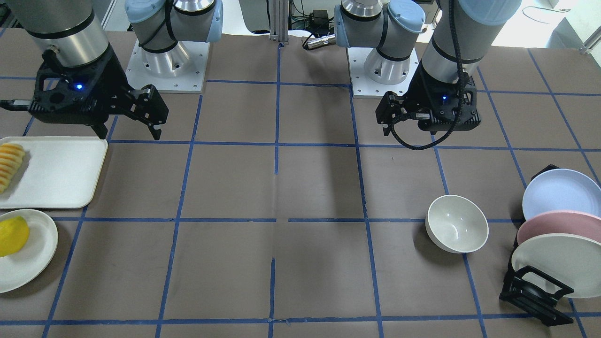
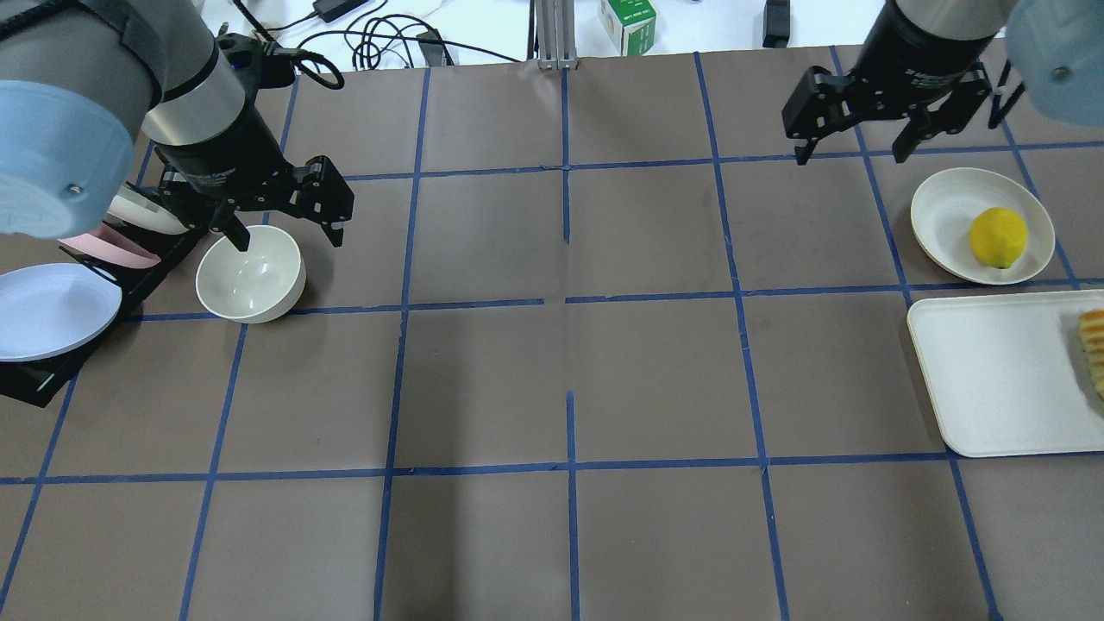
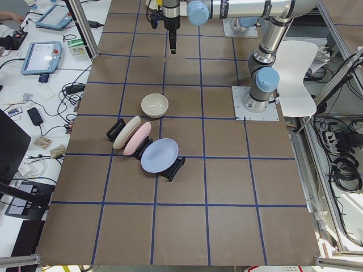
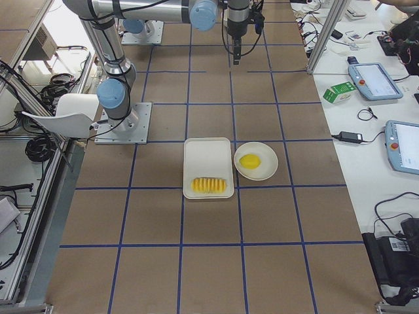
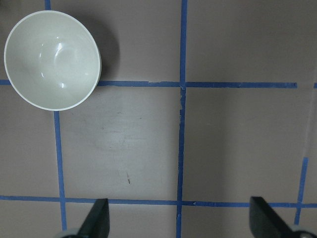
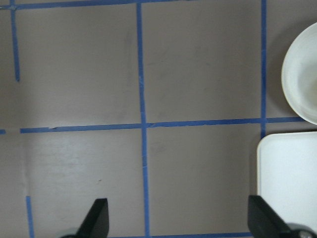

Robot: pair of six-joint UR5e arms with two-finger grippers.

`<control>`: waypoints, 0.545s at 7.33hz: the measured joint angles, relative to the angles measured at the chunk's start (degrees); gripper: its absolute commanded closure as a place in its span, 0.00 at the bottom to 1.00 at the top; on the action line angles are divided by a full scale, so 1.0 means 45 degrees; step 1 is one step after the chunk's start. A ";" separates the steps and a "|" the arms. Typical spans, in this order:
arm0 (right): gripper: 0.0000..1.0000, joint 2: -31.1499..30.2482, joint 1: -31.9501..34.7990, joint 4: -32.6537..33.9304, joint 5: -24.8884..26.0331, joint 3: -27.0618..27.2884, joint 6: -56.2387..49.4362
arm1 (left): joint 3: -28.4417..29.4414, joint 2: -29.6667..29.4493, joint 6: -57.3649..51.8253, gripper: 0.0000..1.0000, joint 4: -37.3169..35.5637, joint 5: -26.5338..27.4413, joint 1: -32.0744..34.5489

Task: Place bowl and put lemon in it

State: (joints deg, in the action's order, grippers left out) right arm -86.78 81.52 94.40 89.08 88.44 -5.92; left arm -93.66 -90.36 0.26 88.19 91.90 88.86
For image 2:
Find white round plate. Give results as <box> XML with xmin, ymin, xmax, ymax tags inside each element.
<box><xmin>910</xmin><ymin>166</ymin><xmax>1057</xmax><ymax>285</ymax></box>

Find cream plate in rack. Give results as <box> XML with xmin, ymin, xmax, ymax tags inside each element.
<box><xmin>107</xmin><ymin>192</ymin><xmax>189</xmax><ymax>235</ymax></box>

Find white rectangular tray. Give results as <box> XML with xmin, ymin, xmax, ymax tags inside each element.
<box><xmin>906</xmin><ymin>291</ymin><xmax>1103</xmax><ymax>457</ymax></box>

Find black cable bundle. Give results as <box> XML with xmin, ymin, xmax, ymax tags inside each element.
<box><xmin>229</xmin><ymin>0</ymin><xmax>523</xmax><ymax>72</ymax></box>

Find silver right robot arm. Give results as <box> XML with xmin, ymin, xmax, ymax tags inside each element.
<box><xmin>781</xmin><ymin>1</ymin><xmax>1103</xmax><ymax>165</ymax></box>

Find black power adapter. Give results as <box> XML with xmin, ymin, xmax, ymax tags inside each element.
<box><xmin>762</xmin><ymin>0</ymin><xmax>792</xmax><ymax>48</ymax></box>

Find black plate rack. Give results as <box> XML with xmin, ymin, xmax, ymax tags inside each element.
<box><xmin>1</xmin><ymin>168</ymin><xmax>205</xmax><ymax>406</ymax></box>

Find aluminium frame post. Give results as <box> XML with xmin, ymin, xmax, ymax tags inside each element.
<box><xmin>530</xmin><ymin>1</ymin><xmax>578</xmax><ymax>71</ymax></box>

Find light blue plate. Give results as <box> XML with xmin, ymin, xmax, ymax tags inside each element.
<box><xmin>1</xmin><ymin>263</ymin><xmax>123</xmax><ymax>364</ymax></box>

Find yellow lemon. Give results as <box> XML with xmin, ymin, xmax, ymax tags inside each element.
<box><xmin>969</xmin><ymin>207</ymin><xmax>1029</xmax><ymax>270</ymax></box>

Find pink plate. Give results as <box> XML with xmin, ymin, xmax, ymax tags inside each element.
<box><xmin>59</xmin><ymin>223</ymin><xmax>161</xmax><ymax>270</ymax></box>

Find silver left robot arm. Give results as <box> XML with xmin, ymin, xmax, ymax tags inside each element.
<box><xmin>1</xmin><ymin>1</ymin><xmax>354</xmax><ymax>251</ymax></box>

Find green white carton box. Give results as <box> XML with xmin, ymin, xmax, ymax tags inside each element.
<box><xmin>599</xmin><ymin>1</ymin><xmax>658</xmax><ymax>57</ymax></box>

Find sliced yellow bread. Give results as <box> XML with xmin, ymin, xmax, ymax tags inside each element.
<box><xmin>1078</xmin><ymin>308</ymin><xmax>1104</xmax><ymax>398</ymax></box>

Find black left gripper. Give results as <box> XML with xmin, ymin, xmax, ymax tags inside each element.
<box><xmin>155</xmin><ymin>109</ymin><xmax>354</xmax><ymax>253</ymax></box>

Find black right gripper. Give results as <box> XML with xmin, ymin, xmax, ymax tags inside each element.
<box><xmin>781</xmin><ymin>30</ymin><xmax>992</xmax><ymax>166</ymax></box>

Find cream ceramic bowl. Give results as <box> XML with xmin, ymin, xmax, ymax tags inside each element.
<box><xmin>194</xmin><ymin>225</ymin><xmax>307</xmax><ymax>323</ymax></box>

